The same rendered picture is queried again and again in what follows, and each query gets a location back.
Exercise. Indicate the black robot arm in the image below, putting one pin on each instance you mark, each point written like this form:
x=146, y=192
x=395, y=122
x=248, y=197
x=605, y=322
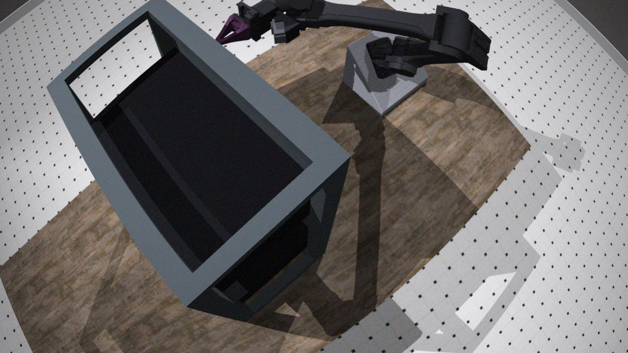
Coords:
x=449, y=34

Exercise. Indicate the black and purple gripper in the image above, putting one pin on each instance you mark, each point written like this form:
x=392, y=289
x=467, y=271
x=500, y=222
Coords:
x=245, y=26

